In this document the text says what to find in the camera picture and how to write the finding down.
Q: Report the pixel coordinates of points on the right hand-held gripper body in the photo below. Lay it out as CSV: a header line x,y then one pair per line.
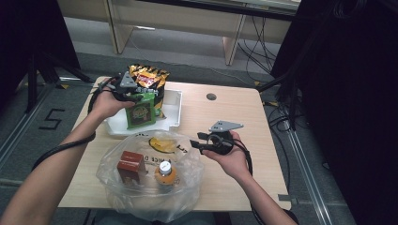
x,y
220,145

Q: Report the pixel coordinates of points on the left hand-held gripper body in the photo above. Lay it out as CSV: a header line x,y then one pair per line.
x,y
126,82

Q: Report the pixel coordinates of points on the green snack packet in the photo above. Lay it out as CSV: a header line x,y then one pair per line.
x,y
140,114

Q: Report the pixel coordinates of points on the black yellow chip bag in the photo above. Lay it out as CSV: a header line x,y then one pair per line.
x,y
158,81

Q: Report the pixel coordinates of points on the clear plastic bag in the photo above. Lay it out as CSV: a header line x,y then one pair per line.
x,y
187,178

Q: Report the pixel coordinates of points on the white plastic bin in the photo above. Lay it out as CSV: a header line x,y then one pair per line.
x,y
173,109

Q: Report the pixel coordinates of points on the person's right hand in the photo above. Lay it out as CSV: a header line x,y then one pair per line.
x,y
233,161

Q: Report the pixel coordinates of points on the person's left hand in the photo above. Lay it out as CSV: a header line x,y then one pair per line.
x,y
106,104

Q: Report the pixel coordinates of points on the orange juice bottle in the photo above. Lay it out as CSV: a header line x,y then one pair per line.
x,y
165,175

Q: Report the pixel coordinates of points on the brown box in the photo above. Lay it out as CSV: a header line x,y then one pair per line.
x,y
131,165

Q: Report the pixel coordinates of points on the light wooden desk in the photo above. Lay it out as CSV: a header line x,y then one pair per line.
x,y
187,18

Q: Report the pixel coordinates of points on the black tripod stand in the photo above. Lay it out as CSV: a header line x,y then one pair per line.
x,y
31,81

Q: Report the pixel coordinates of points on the black metal stand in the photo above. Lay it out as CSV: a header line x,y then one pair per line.
x,y
292,81

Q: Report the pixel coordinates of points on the black curtain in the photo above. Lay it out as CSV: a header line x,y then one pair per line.
x,y
28,31
359,109

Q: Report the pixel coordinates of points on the aluminium floor rail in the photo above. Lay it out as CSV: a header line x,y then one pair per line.
x,y
22,125
308,175

